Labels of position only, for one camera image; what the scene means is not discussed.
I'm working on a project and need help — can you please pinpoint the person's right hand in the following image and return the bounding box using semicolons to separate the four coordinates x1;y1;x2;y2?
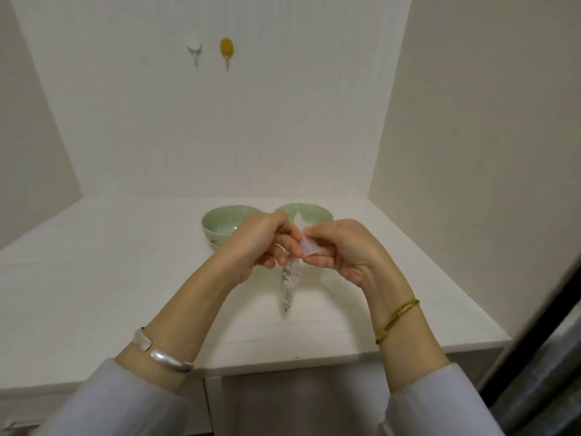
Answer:
302;219;403;290

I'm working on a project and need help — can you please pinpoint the person's left hand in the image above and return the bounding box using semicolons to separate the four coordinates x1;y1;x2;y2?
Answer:
213;211;304;285

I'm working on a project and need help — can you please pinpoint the clear plastic bag of seeds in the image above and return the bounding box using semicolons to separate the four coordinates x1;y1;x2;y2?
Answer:
274;212;324;316

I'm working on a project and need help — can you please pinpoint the person's right forearm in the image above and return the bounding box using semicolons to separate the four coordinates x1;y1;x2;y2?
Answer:
363;276;451;395

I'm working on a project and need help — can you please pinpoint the person's left forearm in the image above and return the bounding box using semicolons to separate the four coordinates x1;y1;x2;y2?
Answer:
114;257;248;395

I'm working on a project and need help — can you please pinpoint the plain green bowl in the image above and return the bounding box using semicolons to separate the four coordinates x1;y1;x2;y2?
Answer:
274;203;335;230

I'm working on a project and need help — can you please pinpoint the green bowl with flower print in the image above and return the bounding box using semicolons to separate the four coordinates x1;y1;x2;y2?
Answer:
202;205;265;252

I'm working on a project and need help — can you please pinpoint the silver bangle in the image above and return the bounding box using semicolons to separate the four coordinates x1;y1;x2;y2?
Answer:
133;328;195;374

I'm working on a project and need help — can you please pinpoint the gold coil bracelet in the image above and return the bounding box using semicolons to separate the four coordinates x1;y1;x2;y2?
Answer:
375;299;420;345

